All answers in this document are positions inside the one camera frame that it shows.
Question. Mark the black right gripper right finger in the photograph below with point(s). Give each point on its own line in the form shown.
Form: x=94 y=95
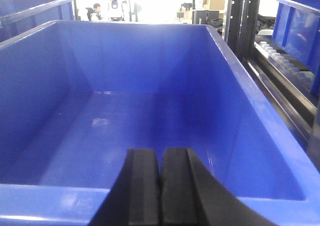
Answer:
x=191 y=196

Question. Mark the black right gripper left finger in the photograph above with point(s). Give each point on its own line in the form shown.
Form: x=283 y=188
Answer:
x=134 y=199

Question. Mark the stainless steel shelf rack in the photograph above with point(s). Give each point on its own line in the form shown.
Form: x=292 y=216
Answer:
x=297 y=107

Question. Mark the blue bin centre right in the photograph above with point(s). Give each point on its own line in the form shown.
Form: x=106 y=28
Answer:
x=75 y=96

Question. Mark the blue bin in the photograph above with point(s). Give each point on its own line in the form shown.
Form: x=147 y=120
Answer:
x=297 y=31
x=75 y=96
x=19 y=16

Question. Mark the white roller conveyor track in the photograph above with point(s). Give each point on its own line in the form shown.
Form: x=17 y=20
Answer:
x=303 y=75

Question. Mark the white humanoid robot background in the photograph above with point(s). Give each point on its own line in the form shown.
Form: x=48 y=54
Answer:
x=116 y=10

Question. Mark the seated person in background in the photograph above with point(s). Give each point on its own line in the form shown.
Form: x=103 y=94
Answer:
x=94 y=13

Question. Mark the cardboard box in background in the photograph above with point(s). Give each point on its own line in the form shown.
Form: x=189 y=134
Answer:
x=215 y=5

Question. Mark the blue bin far right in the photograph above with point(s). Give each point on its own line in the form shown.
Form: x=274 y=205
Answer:
x=297 y=31

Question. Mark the blue bin centre left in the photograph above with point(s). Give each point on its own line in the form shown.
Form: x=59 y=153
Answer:
x=19 y=16

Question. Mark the black shelf upright post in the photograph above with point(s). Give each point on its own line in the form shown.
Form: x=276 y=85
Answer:
x=240 y=26

